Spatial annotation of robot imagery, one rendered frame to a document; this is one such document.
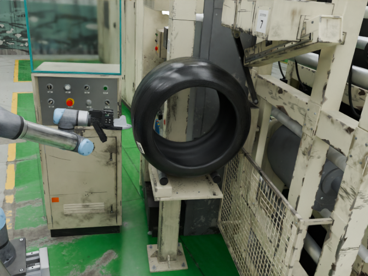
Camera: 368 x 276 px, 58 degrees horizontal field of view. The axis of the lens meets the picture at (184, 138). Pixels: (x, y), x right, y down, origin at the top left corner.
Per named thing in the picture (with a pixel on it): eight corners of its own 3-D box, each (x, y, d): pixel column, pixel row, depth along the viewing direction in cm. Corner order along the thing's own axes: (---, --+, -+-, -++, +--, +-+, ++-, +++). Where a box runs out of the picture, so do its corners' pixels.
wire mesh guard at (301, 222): (217, 224, 236) (229, 133, 209) (219, 224, 236) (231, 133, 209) (270, 344, 155) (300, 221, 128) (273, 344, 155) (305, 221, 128)
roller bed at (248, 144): (220, 141, 221) (225, 98, 210) (241, 141, 224) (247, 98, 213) (229, 154, 204) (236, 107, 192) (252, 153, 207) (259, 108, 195)
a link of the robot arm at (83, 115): (77, 128, 156) (79, 122, 164) (87, 129, 158) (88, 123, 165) (78, 113, 154) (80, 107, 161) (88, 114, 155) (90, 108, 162)
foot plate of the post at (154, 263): (146, 246, 253) (147, 242, 252) (180, 243, 259) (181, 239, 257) (150, 272, 229) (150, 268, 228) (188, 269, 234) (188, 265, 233)
